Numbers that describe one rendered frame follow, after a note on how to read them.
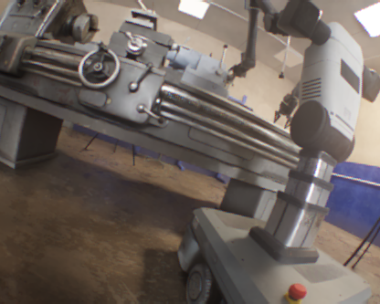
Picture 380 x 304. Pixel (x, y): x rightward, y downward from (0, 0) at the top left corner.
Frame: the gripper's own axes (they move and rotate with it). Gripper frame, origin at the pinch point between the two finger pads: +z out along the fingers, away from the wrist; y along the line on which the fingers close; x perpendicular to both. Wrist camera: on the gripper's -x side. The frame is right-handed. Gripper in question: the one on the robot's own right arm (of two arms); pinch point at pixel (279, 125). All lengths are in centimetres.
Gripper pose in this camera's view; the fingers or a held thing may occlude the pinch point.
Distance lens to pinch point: 132.0
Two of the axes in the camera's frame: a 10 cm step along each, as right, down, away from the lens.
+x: 0.0, 5.4, -8.4
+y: -9.2, -3.2, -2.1
